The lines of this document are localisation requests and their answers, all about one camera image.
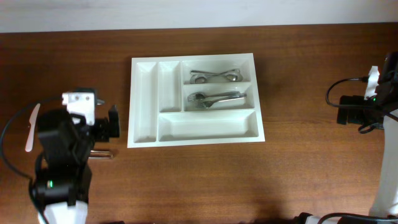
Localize metal tweezers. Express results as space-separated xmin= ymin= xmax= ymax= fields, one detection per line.
xmin=89 ymin=150 xmax=114 ymax=159

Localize metal fork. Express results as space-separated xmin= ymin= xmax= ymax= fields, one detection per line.
xmin=187 ymin=91 xmax=240 ymax=101
xmin=194 ymin=93 xmax=247 ymax=109

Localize large metal spoon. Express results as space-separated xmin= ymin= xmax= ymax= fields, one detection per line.
xmin=189 ymin=69 xmax=244 ymax=83
xmin=190 ymin=68 xmax=241 ymax=85

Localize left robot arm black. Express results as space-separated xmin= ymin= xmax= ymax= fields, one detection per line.
xmin=29 ymin=88 xmax=120 ymax=223

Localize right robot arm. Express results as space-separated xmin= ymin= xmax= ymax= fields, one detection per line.
xmin=292 ymin=52 xmax=397 ymax=224

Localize small metal teaspoon upper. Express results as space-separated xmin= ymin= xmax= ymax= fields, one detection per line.
xmin=96 ymin=99 xmax=104 ymax=105

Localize white plastic cutlery tray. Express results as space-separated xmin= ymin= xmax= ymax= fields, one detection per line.
xmin=127 ymin=53 xmax=265 ymax=148

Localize white plastic knife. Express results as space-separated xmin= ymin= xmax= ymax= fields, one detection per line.
xmin=25 ymin=103 xmax=40 ymax=152

